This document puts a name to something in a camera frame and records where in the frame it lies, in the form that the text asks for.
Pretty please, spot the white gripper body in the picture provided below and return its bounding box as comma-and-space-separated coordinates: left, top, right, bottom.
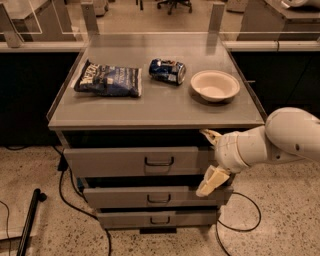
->
214, 132, 248, 174

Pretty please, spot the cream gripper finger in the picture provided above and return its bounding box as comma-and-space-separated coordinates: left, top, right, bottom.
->
196, 165, 230, 197
200, 129, 222, 146

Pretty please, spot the grey top drawer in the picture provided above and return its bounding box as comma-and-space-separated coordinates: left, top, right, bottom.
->
64, 147, 218, 178

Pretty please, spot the grey drawer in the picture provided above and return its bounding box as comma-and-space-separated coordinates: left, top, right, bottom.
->
97, 209, 220, 229
64, 147, 218, 178
84, 186, 233, 209

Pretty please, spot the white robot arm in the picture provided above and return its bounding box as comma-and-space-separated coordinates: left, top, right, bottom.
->
196, 107, 320, 197

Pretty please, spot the grey middle drawer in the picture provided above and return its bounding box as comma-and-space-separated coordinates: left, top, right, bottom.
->
84, 186, 233, 209

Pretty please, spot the grey drawer cabinet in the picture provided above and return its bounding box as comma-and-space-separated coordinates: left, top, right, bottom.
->
45, 32, 268, 235

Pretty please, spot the grey bottom drawer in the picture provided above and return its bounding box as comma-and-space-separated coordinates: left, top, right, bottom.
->
97, 209, 220, 229

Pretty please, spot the white paper bowl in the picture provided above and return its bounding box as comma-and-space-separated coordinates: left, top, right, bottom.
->
190, 70, 240, 102

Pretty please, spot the blue soda can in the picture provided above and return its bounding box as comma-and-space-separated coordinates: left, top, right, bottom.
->
149, 58, 186, 85

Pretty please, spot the blue chip bag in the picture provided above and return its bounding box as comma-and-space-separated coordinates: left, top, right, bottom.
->
74, 60, 142, 98

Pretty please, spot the grey background desk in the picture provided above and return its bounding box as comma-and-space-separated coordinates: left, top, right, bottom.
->
237, 0, 320, 41

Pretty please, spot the black office chair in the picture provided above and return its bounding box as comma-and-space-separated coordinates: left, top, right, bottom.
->
157, 0, 193, 15

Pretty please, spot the black pole on floor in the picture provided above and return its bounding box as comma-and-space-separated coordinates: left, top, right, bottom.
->
16, 188, 47, 256

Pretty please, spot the clear acrylic barrier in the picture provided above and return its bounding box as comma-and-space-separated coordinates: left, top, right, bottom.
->
0, 0, 320, 52

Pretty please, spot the black cable on right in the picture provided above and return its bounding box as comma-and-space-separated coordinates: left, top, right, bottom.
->
214, 191, 263, 256

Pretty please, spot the black cable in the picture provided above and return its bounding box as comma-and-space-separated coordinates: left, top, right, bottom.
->
214, 191, 263, 256
51, 145, 112, 256

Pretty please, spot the black cable on left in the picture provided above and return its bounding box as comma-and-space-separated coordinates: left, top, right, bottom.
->
51, 145, 112, 256

